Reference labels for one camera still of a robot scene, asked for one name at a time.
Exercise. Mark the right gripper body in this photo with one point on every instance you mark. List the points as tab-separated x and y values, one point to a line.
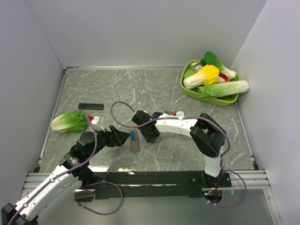
148	137

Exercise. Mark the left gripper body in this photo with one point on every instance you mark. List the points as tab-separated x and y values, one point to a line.
111	141

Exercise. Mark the beige white remote control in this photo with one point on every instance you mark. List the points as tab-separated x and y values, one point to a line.
134	141

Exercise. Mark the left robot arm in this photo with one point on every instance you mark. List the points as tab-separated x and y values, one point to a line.
71	173

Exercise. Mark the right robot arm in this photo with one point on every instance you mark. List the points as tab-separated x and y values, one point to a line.
208	136

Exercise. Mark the white remote with display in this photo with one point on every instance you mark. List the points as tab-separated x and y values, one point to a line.
180	114

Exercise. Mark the black slim remote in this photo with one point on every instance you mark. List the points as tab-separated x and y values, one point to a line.
90	106

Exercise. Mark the battery pile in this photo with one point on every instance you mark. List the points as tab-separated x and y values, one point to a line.
167	112

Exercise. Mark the green romaine lettuce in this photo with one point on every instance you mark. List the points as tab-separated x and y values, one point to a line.
72	122

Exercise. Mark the green plastic basket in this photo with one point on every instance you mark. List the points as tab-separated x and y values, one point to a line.
222	101

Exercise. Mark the small green cabbage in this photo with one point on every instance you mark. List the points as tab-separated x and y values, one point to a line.
188	73

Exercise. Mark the long green white cabbage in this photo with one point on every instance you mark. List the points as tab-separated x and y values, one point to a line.
223	89

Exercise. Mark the yellow napa cabbage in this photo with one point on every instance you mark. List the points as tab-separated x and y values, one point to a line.
207	75

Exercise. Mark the red pepper toy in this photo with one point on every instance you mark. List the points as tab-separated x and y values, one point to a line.
222	78

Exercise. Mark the bok choy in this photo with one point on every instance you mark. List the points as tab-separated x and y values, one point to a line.
211	59

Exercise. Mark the black base frame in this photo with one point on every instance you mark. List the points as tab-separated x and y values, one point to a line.
151	184

